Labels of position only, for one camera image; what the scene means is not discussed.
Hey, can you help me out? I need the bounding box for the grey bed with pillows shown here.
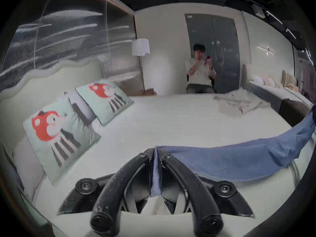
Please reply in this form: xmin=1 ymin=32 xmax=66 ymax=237
xmin=241 ymin=64 xmax=314 ymax=127

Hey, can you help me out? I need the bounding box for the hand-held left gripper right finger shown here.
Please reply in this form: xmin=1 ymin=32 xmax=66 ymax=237
xmin=157 ymin=148 xmax=255 ymax=236

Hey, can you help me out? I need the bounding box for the pale green padded headboard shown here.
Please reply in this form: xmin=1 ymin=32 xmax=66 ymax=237
xmin=0 ymin=58 xmax=105 ymax=145

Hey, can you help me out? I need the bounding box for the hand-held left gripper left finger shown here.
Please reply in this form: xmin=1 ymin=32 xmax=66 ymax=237
xmin=57 ymin=148 xmax=156 ymax=234

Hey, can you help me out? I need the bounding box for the grey double door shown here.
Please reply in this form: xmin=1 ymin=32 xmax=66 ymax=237
xmin=185 ymin=14 xmax=241 ymax=94

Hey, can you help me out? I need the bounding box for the bed with pale sheet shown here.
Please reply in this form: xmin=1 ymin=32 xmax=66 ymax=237
xmin=10 ymin=89 xmax=316 ymax=237

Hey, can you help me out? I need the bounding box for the pale grey cloth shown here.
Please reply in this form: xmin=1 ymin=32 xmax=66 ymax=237
xmin=213 ymin=89 xmax=269 ymax=116

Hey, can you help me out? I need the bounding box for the white pillow with dark stripe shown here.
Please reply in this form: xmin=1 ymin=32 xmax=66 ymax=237
xmin=59 ymin=90 xmax=97 ymax=126

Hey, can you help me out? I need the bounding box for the blue garment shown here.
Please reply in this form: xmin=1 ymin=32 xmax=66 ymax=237
xmin=151 ymin=105 xmax=316 ymax=197

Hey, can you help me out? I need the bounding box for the white floor lamp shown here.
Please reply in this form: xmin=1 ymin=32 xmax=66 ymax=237
xmin=131 ymin=38 xmax=151 ymax=91

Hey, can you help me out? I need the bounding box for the mushroom print cushion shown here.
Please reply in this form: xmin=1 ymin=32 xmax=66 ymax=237
xmin=23 ymin=97 xmax=102 ymax=187
xmin=75 ymin=79 xmax=135 ymax=127

